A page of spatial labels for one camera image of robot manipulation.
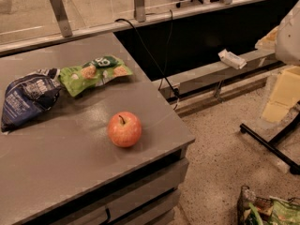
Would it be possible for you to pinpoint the wire basket with bags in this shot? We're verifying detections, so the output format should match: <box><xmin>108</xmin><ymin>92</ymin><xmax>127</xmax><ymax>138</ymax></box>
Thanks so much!
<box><xmin>236</xmin><ymin>186</ymin><xmax>300</xmax><ymax>225</ymax></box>

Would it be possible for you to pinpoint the grey drawer cabinet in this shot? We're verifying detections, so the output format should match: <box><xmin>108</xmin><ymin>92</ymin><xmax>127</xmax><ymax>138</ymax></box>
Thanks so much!
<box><xmin>0</xmin><ymin>34</ymin><xmax>195</xmax><ymax>225</ymax></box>

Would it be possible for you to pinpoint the green snack bag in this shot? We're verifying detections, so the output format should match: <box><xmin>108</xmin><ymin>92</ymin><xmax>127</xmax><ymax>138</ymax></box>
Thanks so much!
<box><xmin>58</xmin><ymin>55</ymin><xmax>133</xmax><ymax>97</ymax></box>

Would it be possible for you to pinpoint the blue chip bag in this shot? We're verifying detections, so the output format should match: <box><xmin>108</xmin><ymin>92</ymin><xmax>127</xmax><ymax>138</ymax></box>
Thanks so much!
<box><xmin>1</xmin><ymin>68</ymin><xmax>62</xmax><ymax>132</ymax></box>

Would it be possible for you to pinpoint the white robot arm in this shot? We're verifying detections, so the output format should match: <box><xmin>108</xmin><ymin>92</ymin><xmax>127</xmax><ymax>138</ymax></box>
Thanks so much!
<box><xmin>255</xmin><ymin>0</ymin><xmax>300</xmax><ymax>123</ymax></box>

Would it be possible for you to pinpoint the red apple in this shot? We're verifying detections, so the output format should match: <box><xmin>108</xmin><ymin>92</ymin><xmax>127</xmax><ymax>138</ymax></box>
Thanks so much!
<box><xmin>107</xmin><ymin>112</ymin><xmax>142</xmax><ymax>148</ymax></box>

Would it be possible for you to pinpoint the black stand base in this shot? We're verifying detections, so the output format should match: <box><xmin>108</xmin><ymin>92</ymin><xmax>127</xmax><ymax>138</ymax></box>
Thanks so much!
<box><xmin>239</xmin><ymin>112</ymin><xmax>300</xmax><ymax>175</ymax></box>

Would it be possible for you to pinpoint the metal railing bracket middle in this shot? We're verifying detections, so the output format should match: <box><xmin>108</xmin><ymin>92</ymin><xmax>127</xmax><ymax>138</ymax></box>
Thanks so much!
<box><xmin>134</xmin><ymin>0</ymin><xmax>146</xmax><ymax>23</ymax></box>

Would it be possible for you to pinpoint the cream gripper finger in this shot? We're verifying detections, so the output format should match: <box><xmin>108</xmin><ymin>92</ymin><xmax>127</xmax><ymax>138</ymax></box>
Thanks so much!
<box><xmin>255</xmin><ymin>26</ymin><xmax>278</xmax><ymax>51</ymax></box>
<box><xmin>262</xmin><ymin>67</ymin><xmax>300</xmax><ymax>123</ymax></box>

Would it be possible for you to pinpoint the white box on ledge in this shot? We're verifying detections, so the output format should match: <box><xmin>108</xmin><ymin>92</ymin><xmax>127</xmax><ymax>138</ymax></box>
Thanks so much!
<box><xmin>218</xmin><ymin>49</ymin><xmax>247</xmax><ymax>69</ymax></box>

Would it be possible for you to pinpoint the metal railing bracket left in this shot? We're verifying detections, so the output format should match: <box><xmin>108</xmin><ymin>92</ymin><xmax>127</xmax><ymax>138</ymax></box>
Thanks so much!
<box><xmin>50</xmin><ymin>0</ymin><xmax>72</xmax><ymax>38</ymax></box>

